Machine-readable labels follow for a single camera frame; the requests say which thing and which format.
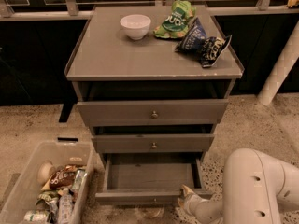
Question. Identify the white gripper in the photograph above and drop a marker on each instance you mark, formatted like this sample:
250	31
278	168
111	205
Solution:
198	203

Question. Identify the grey bottom drawer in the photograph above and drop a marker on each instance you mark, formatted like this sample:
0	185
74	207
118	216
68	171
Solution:
150	178

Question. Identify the grey drawer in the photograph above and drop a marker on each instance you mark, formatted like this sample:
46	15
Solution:
150	178
152	112
145	143

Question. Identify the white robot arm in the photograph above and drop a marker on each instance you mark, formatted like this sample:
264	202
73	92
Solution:
256	189

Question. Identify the grey middle drawer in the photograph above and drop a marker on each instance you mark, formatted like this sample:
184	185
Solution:
145	143

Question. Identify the grey top drawer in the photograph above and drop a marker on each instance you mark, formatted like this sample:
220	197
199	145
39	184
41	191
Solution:
152	112

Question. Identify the grey drawer cabinet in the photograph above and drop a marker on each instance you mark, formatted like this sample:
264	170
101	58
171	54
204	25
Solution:
109	66

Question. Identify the round floor drain cover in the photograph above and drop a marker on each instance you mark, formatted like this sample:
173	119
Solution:
151	212

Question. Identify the green soda can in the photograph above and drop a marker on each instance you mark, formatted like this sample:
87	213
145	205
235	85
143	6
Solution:
80	175

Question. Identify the clear plastic water bottle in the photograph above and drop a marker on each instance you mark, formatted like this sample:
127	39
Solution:
65	207

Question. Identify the brown snack bag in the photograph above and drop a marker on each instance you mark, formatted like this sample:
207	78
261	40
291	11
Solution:
63	177

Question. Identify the clear plastic storage bin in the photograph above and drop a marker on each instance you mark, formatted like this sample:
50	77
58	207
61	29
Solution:
23	196

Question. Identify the white diagonal pillar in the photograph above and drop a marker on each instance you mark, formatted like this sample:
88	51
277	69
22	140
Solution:
283	66

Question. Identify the green snack packet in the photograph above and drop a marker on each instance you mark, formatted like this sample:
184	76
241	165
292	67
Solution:
47	196

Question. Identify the black chip bag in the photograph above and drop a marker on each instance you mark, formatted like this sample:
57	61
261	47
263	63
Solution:
211	50

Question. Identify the silver can in bin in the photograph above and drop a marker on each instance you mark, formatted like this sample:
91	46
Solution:
37	215

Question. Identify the blue chip bag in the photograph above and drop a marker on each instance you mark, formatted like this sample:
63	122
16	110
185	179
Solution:
194	40

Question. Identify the green chip bag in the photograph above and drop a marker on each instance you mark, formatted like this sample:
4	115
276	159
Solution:
176	25

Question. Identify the white ceramic bowl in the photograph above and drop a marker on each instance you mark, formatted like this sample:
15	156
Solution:
135	26

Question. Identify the metal window railing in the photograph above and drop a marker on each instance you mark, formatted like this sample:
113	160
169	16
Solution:
78	3

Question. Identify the yellow object on ledge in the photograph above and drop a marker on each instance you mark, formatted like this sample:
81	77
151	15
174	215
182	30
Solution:
292	3

